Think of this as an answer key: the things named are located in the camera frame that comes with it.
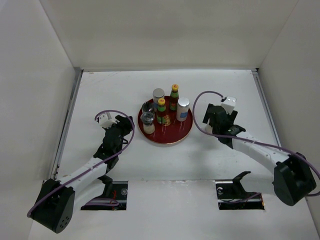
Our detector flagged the white bead jar blue label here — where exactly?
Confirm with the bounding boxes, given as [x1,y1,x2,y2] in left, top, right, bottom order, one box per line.
[176,97,190,122]

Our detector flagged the glass grinder black top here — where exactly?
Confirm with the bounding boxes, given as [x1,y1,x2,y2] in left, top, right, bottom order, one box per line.
[140,111,155,135]

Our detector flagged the sauce bottle green label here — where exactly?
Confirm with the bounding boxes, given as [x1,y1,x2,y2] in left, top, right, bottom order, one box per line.
[169,84,179,111]

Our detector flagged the silver-lid jar blue label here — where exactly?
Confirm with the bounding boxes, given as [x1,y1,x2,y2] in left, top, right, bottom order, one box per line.
[152,88,165,112]

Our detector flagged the black-lid seasoning jar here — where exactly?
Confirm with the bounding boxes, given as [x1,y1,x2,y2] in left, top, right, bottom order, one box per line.
[205,124,213,134]

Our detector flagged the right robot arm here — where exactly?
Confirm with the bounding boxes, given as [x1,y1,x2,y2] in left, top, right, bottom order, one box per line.
[202,103,317,206]

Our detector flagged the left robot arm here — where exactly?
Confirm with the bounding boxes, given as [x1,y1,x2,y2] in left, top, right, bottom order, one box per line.
[27,111,135,234]

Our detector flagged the red round tray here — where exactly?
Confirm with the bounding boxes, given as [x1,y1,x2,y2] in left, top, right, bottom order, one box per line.
[137,95,193,145]

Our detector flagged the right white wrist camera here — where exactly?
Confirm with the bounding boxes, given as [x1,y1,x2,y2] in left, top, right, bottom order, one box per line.
[220,96,237,115]

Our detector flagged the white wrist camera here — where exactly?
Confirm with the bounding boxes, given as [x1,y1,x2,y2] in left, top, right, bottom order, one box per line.
[94,112,116,129]
[220,96,237,115]

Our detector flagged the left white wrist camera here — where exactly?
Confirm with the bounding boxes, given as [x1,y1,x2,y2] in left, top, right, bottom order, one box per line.
[94,112,116,129]

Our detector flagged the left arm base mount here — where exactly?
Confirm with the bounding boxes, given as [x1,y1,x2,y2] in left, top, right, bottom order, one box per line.
[80,175,129,211]

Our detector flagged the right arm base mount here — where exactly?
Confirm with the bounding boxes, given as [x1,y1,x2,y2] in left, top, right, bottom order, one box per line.
[215,171,265,211]

